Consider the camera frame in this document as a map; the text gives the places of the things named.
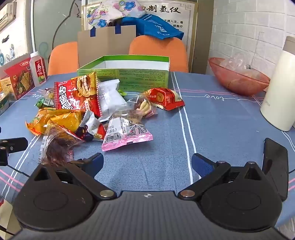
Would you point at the white grey snack packet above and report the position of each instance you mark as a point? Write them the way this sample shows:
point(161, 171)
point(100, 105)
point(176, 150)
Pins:
point(109, 99)

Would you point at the green candy packet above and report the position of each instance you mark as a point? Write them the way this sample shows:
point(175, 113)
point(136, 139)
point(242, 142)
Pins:
point(45, 103)
point(121, 93)

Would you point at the clear plastic bag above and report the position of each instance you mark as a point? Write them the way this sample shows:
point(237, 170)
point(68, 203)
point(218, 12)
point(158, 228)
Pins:
point(235, 61)

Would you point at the yellow foil snack packet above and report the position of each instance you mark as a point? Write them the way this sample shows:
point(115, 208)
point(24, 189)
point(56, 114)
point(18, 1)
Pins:
point(65, 120)

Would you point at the orange chair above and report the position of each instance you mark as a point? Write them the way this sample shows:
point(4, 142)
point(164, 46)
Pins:
point(63, 58)
point(159, 47)

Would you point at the blue plate wall decoration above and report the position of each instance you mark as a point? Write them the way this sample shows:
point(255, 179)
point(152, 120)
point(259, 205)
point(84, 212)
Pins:
point(7, 55)

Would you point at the black flat device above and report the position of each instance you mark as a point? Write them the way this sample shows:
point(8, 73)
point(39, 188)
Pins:
point(276, 161)

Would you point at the blue plastic bag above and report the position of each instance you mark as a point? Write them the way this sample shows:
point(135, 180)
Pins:
point(156, 26)

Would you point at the small pale snack packet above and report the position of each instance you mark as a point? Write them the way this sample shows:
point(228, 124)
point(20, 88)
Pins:
point(48, 94)

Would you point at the white air conditioner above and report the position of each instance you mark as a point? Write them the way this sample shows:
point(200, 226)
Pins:
point(7, 13)

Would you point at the calligraphy wall poster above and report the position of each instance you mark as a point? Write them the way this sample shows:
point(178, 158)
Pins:
point(182, 16)

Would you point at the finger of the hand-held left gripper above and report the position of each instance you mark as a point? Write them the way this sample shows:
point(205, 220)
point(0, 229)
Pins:
point(16, 144)

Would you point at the red cracker box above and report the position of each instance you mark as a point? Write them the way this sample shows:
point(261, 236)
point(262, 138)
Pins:
point(19, 79)

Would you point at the green cardboard box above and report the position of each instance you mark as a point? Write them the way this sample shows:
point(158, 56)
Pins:
point(129, 75)

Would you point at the pink white snack packet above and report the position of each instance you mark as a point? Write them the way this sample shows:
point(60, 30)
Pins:
point(124, 132)

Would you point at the clear peanut snack packet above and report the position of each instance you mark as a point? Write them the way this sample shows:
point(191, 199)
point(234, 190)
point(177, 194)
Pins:
point(144, 106)

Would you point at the blue striped tablecloth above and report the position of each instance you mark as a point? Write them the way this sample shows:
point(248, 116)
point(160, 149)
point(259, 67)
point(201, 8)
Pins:
point(219, 129)

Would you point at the white bottle with red label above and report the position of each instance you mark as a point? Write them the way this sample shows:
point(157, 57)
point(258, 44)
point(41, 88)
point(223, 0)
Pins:
point(39, 69)

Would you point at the small red snack packet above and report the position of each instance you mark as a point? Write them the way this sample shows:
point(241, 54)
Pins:
point(164, 99)

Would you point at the pink bowl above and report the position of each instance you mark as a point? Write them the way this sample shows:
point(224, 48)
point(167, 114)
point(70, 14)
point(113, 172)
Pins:
point(239, 79)

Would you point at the small orange box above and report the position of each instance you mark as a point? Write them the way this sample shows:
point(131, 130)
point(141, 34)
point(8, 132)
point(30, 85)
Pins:
point(5, 85)

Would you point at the blue red white packet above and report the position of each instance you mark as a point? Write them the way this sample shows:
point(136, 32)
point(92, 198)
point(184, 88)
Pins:
point(93, 129)

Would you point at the clear dried fruit packet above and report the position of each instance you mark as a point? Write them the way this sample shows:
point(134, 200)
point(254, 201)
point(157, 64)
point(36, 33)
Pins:
point(57, 147)

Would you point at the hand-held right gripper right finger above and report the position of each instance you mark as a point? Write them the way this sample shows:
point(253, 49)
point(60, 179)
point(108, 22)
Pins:
point(202, 166)

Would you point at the green tin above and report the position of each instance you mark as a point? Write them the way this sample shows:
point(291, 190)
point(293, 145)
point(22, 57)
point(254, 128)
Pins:
point(3, 103)

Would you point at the large red snack bag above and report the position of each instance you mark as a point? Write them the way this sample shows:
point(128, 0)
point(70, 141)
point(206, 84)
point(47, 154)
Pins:
point(73, 97)

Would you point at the floral cloth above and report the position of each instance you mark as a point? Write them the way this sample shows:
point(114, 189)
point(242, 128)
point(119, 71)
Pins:
point(113, 10)

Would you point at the cardboard box with blue tape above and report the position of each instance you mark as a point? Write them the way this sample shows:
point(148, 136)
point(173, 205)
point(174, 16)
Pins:
point(103, 45)

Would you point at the cream thermos jug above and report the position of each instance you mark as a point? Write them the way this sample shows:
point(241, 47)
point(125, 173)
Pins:
point(280, 92)

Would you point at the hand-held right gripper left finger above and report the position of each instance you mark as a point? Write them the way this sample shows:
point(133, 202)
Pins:
point(98, 162)

